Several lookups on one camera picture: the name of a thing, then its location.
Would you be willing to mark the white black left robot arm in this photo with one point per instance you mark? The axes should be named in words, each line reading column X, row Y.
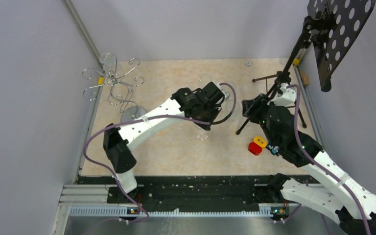
column 119, row 142

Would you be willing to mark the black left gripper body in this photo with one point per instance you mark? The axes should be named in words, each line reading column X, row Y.
column 209, row 113

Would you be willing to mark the black perforated stand plate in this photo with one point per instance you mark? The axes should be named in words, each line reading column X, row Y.
column 337, row 25

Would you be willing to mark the black tripod stand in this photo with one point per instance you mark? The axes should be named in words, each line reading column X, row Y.
column 288, row 74

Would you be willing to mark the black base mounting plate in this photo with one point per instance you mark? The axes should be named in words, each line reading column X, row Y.
column 192, row 193

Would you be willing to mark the cut pattern stemmed glass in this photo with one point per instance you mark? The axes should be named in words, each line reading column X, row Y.
column 230, row 100

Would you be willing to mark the clear plain wine glass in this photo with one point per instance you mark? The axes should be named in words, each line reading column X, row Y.
column 204, row 79

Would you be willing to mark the red toy block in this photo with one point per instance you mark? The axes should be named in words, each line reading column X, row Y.
column 254, row 148

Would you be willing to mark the white cable duct strip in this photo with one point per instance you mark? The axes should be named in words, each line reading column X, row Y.
column 105, row 211

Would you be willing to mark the chrome wine glass rack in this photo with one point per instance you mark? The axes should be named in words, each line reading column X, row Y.
column 120, row 89

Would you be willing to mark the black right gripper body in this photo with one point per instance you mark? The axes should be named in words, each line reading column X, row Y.
column 259, row 115

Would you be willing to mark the aluminium corner frame post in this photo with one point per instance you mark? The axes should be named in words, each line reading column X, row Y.
column 79, row 24

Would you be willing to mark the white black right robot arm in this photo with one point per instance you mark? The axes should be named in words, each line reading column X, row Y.
column 346, row 202

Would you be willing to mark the blue toy robot block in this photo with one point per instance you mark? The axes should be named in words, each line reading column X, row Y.
column 273, row 149

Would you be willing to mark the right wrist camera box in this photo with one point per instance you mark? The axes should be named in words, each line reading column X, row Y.
column 284, row 96

